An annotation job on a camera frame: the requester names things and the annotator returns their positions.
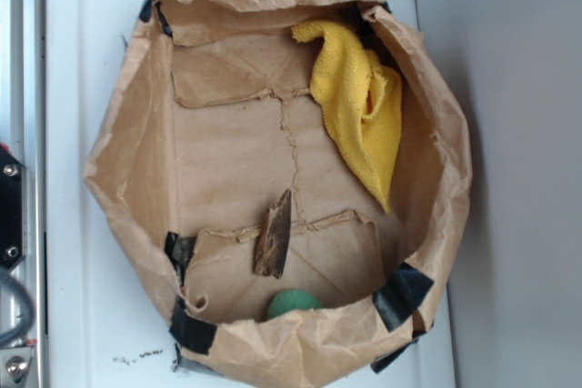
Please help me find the yellow cloth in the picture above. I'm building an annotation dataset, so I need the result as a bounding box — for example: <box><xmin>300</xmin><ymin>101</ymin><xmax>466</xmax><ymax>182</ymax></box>
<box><xmin>292</xmin><ymin>19</ymin><xmax>403</xmax><ymax>214</ymax></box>

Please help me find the brown wood bark piece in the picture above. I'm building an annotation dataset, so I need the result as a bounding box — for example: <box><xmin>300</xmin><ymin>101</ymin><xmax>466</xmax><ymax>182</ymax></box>
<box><xmin>254</xmin><ymin>189</ymin><xmax>292</xmax><ymax>279</ymax></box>

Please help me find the brown paper bag bin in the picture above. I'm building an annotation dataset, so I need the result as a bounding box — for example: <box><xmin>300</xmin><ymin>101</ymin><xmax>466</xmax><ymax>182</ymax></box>
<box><xmin>85</xmin><ymin>0</ymin><xmax>472</xmax><ymax>387</ymax></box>

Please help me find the green ball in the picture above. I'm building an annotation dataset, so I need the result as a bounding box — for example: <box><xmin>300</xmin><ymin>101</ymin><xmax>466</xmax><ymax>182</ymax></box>
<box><xmin>266</xmin><ymin>289</ymin><xmax>324</xmax><ymax>320</ymax></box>

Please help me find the black mounting plate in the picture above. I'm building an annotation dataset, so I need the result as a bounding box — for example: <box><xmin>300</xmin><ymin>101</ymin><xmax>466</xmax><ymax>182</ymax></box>
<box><xmin>0</xmin><ymin>144</ymin><xmax>25</xmax><ymax>272</ymax></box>

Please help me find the grey cable at base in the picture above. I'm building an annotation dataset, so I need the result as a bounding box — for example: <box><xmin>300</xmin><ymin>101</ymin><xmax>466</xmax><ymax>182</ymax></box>
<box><xmin>0</xmin><ymin>274</ymin><xmax>35</xmax><ymax>346</ymax></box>

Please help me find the aluminium frame rail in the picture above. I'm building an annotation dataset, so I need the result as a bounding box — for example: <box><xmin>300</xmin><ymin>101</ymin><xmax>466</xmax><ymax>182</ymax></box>
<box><xmin>1</xmin><ymin>0</ymin><xmax>49</xmax><ymax>387</ymax></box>

